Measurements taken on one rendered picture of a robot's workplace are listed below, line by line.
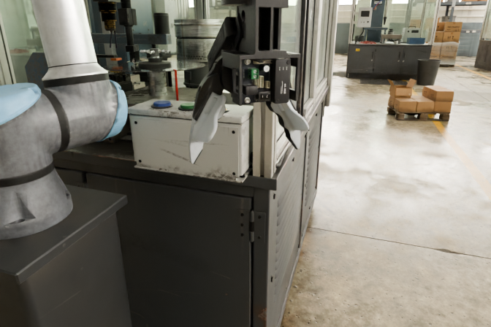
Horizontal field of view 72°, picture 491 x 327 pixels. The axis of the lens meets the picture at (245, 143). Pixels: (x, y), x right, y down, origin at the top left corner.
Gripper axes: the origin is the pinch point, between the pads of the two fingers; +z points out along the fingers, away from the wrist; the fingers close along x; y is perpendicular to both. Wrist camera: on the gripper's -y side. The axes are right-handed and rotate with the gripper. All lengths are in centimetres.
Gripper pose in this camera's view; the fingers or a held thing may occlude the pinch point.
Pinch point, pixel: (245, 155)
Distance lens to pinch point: 45.9
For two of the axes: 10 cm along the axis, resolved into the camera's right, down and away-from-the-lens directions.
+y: 3.6, 3.1, -8.8
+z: 0.0, 9.4, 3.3
